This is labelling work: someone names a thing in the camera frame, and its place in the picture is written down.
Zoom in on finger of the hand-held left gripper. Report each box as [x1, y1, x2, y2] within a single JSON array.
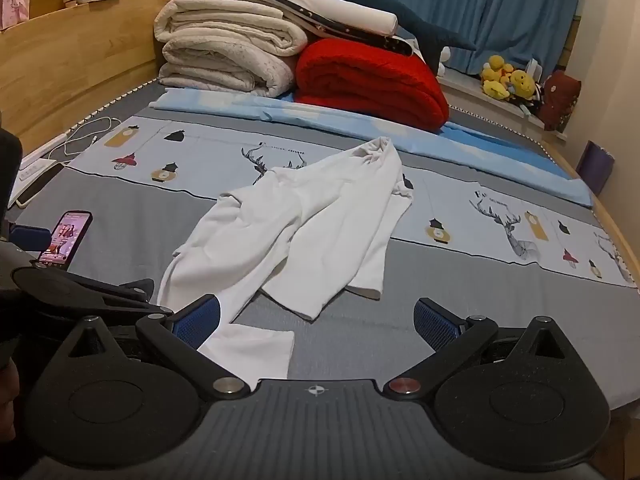
[[65, 278, 174, 319], [9, 225, 53, 255]]

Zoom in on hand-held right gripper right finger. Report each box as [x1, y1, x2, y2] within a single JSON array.
[[382, 297, 577, 403]]

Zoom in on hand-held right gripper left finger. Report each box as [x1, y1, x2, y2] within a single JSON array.
[[60, 294, 253, 403]]

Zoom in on white pants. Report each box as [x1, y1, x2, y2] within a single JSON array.
[[156, 136, 415, 381]]

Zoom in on smartphone with lit screen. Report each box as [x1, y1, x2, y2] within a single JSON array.
[[37, 209, 94, 267]]

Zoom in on white power strip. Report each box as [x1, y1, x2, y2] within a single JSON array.
[[16, 132, 69, 184]]

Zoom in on purple box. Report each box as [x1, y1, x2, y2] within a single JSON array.
[[575, 140, 615, 197]]

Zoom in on pink card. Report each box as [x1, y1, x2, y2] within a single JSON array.
[[0, 0, 32, 31]]

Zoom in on white windowsill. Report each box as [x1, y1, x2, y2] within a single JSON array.
[[442, 67, 572, 142]]

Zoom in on red folded blanket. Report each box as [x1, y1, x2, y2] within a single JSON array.
[[295, 37, 450, 134]]

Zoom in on yellow duck plush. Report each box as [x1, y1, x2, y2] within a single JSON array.
[[507, 70, 534, 102], [480, 54, 514, 100]]

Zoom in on brown plush toy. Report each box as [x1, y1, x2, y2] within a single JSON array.
[[539, 70, 582, 132]]

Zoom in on dark teal shark plush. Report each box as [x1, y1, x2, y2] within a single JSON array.
[[285, 0, 479, 69]]

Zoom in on blue curtain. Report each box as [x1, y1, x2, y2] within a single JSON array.
[[359, 0, 594, 75]]

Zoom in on white folded pillow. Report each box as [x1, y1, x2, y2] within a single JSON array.
[[250, 0, 400, 37]]

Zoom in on white charging cable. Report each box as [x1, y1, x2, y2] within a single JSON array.
[[62, 115, 121, 159]]

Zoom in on black dotted strap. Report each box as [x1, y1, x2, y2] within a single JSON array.
[[220, 0, 426, 59]]

